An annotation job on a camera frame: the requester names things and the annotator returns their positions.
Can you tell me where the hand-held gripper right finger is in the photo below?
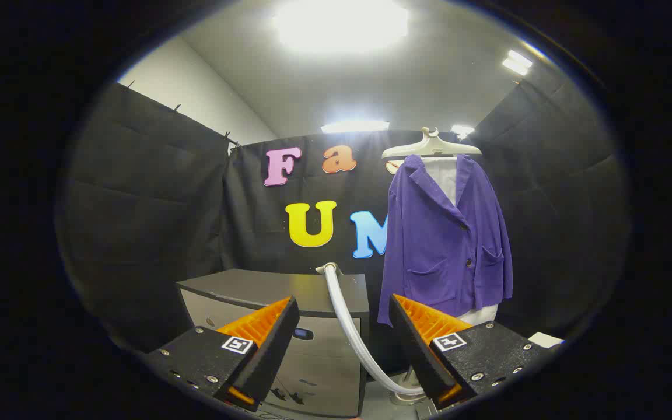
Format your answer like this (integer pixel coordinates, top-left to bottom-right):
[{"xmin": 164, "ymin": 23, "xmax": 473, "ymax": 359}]
[{"xmin": 388, "ymin": 293, "xmax": 550, "ymax": 410}]

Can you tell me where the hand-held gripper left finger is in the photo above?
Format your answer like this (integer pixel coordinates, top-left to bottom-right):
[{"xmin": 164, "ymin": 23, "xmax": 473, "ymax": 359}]
[{"xmin": 143, "ymin": 296, "xmax": 300, "ymax": 412}]

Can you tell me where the grey garment steamer base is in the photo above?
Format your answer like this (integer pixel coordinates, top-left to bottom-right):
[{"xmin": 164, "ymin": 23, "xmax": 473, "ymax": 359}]
[{"xmin": 388, "ymin": 366, "xmax": 430, "ymax": 407}]

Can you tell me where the purple corduroy jacket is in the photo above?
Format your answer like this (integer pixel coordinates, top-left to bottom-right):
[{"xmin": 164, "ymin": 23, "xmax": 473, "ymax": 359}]
[{"xmin": 377, "ymin": 153, "xmax": 513, "ymax": 326}]

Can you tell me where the white clothes hanger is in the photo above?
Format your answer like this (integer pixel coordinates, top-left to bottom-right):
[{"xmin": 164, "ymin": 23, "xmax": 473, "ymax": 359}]
[{"xmin": 381, "ymin": 127, "xmax": 482, "ymax": 160}]

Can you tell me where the grey cabinet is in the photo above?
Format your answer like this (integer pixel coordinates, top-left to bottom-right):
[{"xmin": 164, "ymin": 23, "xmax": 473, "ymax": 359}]
[{"xmin": 176, "ymin": 268, "xmax": 370, "ymax": 418}]

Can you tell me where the black backdrop cloth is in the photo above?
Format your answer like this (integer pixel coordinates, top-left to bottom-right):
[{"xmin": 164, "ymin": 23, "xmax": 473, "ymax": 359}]
[
  {"xmin": 469, "ymin": 58, "xmax": 629, "ymax": 340},
  {"xmin": 222, "ymin": 131, "xmax": 482, "ymax": 374},
  {"xmin": 59, "ymin": 82, "xmax": 233, "ymax": 352}
]

